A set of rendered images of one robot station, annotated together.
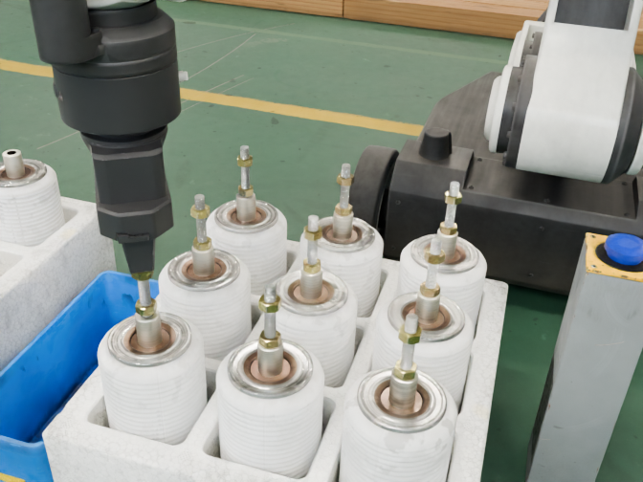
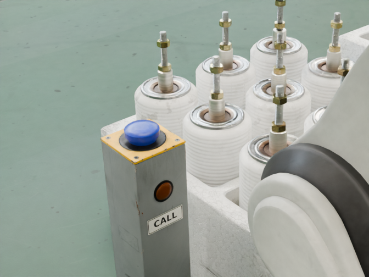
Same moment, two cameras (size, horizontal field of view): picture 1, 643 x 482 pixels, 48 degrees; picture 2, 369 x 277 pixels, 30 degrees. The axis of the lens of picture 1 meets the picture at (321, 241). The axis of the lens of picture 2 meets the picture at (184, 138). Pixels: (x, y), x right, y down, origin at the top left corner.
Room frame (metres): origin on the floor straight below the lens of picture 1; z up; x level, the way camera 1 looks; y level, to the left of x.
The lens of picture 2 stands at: (1.03, -0.79, 0.70)
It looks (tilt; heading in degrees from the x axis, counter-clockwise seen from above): 30 degrees down; 128
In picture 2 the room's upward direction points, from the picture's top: 2 degrees counter-clockwise
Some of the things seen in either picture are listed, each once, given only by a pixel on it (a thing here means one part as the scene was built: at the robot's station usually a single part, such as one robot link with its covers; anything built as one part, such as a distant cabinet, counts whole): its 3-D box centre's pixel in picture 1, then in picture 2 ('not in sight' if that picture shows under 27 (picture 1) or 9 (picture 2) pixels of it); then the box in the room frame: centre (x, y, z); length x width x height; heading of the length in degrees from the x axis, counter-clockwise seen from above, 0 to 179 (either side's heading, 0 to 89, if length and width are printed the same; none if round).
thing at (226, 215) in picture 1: (246, 216); not in sight; (0.73, 0.09, 0.25); 0.08 x 0.08 x 0.01
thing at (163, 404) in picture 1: (158, 409); (277, 94); (0.51, 0.15, 0.16); 0.10 x 0.10 x 0.18
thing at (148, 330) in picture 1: (148, 328); (279, 38); (0.51, 0.15, 0.26); 0.02 x 0.02 x 0.03
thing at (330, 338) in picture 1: (308, 360); (276, 143); (0.59, 0.01, 0.16); 0.10 x 0.10 x 0.18
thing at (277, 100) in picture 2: (453, 197); (279, 98); (0.67, -0.14, 0.32); 0.02 x 0.02 x 0.01; 2
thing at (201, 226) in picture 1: (201, 229); (335, 37); (0.62, 0.12, 0.30); 0.01 x 0.01 x 0.08
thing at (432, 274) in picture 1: (432, 273); (216, 82); (0.56, -0.11, 0.30); 0.01 x 0.01 x 0.08
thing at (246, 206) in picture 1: (246, 207); not in sight; (0.73, 0.09, 0.26); 0.02 x 0.02 x 0.03
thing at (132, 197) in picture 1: (127, 134); not in sight; (0.51, 0.15, 0.46); 0.13 x 0.10 x 0.12; 17
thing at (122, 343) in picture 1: (149, 339); (279, 45); (0.51, 0.15, 0.25); 0.08 x 0.08 x 0.01
